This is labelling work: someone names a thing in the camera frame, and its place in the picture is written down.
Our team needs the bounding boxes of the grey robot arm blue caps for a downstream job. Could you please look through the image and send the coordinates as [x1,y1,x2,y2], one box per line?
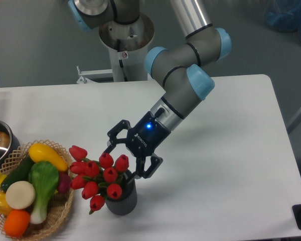
[68,1,231,181]

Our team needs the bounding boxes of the dark green cucumber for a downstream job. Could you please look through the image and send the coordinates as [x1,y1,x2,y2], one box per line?
[0,156,35,192]

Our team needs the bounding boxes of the round cream bun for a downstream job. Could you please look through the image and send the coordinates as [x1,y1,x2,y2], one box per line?
[6,181,36,209]

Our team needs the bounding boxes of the purple red radish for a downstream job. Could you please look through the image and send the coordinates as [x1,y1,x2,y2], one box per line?
[57,172,71,193]

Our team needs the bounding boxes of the yellow squash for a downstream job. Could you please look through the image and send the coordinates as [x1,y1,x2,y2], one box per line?
[28,143,68,172]

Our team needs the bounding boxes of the green bok choy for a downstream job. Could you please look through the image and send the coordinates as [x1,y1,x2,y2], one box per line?
[28,161,59,224]

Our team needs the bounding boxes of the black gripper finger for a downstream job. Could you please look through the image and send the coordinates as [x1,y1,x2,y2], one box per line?
[127,153,163,183]
[104,119,131,154]

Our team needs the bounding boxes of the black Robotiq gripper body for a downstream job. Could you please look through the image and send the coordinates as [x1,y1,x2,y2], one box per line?
[125,111,171,158]

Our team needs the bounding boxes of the yellow bell pepper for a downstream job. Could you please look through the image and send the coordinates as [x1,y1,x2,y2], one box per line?
[0,191,13,216]

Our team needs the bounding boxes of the woven wicker basket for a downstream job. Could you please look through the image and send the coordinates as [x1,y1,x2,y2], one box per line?
[0,140,74,240]

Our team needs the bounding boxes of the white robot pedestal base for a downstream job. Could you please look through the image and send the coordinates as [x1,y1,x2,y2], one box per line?
[77,13,155,83]

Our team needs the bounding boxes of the red tulip bouquet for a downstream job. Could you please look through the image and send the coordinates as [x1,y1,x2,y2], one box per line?
[69,145,129,214]

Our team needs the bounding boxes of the orange fruit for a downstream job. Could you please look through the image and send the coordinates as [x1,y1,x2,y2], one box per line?
[3,209,30,237]

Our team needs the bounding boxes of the dark grey ribbed vase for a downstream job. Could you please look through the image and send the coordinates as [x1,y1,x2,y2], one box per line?
[105,170,137,216]

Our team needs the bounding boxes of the blue plastic bag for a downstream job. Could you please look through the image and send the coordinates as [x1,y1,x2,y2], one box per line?
[263,1,301,41]

